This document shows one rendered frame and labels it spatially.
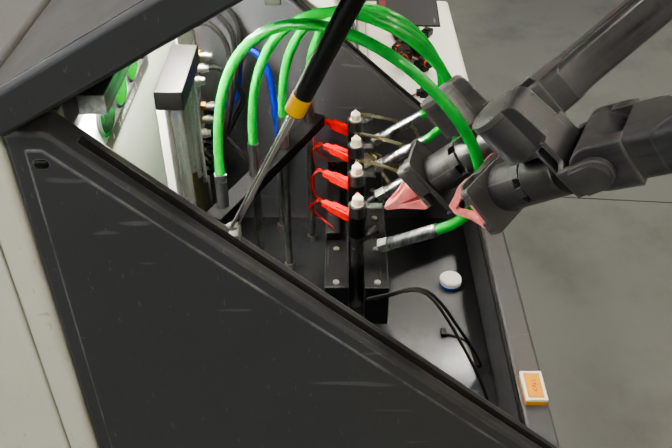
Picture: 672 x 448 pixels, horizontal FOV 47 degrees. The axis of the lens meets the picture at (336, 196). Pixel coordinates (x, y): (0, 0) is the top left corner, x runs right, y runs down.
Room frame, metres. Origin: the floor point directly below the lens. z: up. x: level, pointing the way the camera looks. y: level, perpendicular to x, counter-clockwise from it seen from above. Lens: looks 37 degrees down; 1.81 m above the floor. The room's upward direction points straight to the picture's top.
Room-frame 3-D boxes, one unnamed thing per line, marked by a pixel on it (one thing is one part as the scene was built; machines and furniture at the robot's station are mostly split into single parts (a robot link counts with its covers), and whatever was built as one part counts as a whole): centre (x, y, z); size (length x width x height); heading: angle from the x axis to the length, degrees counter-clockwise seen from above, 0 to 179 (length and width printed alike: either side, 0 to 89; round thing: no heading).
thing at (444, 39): (1.61, -0.18, 0.97); 0.70 x 0.22 x 0.03; 0
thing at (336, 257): (1.03, -0.03, 0.91); 0.34 x 0.10 x 0.15; 0
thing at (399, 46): (1.64, -0.18, 1.01); 0.23 x 0.11 x 0.06; 0
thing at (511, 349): (0.90, -0.27, 0.87); 0.62 x 0.04 x 0.16; 0
